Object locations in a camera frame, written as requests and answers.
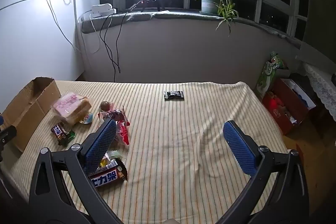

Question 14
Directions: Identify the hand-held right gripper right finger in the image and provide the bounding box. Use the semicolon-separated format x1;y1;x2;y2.
223;120;310;224

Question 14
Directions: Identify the black cable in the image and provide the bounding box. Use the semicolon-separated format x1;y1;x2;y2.
114;11;130;82
100;14;121;73

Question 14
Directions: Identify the long white cable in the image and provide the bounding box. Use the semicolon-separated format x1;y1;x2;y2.
47;0;79;52

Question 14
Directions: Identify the swirl print cake packet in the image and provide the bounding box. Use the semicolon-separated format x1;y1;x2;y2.
100;109;126;122

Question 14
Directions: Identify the white cabinet panel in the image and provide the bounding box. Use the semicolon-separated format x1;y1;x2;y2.
0;0;86;114

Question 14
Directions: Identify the grey windowsill mat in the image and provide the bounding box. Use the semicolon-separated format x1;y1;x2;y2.
80;10;302;48

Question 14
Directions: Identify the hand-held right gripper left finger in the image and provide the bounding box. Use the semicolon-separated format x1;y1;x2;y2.
28;118;117;224

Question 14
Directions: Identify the chocolate ball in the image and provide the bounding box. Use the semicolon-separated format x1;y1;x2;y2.
98;101;114;119

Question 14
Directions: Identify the green snack bag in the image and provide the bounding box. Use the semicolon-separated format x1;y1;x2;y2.
256;51;288;98

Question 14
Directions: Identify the large brown chocolate bar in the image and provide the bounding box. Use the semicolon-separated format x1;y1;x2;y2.
88;158;128;188

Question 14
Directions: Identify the white lace cloth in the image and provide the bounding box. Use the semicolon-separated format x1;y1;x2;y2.
302;61;336;122

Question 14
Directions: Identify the black snack packet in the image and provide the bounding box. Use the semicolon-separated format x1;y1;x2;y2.
163;91;185;101

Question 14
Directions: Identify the small colourful jelly cup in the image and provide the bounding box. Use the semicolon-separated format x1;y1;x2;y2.
79;112;94;125

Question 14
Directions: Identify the red cardboard box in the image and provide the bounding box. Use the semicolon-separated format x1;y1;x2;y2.
262;78;317;135

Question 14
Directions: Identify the sliced bread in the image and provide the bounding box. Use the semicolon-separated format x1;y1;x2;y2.
52;91;93;125

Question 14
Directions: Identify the brown cardboard box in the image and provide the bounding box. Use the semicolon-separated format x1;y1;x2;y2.
0;77;61;153

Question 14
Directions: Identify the potted spider plant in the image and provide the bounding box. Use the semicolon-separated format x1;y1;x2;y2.
185;0;239;35

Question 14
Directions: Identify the clear red edged cake packet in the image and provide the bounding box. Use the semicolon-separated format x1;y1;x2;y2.
115;106;131;146

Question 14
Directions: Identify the white power strip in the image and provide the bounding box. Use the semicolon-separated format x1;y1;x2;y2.
91;4;117;18

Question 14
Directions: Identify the green candy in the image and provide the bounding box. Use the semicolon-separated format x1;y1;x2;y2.
106;150;124;161

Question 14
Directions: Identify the small brown chocolate bar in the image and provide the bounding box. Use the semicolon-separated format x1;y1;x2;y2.
51;123;69;144

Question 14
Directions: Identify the white power strip cable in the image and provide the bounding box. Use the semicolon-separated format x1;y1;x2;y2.
77;10;100;52

